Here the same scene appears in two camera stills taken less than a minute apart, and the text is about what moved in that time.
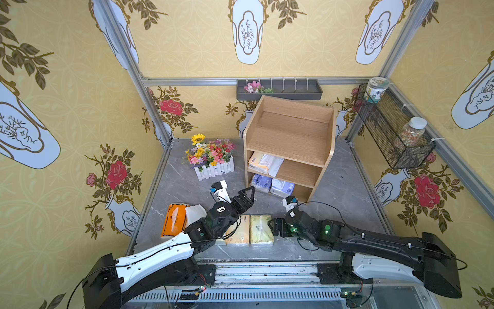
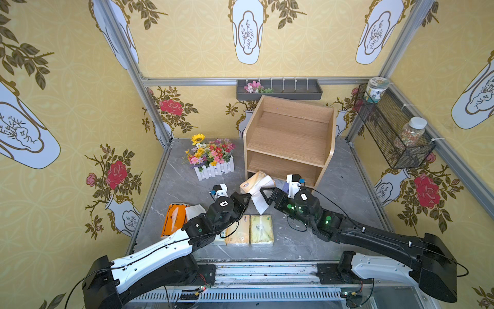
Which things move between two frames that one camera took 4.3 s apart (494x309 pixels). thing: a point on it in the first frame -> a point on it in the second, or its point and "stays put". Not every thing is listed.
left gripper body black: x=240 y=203 stays put
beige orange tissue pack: x=238 y=233 stays put
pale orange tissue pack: x=265 y=163 -> x=252 y=186
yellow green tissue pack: x=260 y=231 stays put
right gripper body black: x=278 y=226 -> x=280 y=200
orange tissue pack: x=174 y=220 stays put
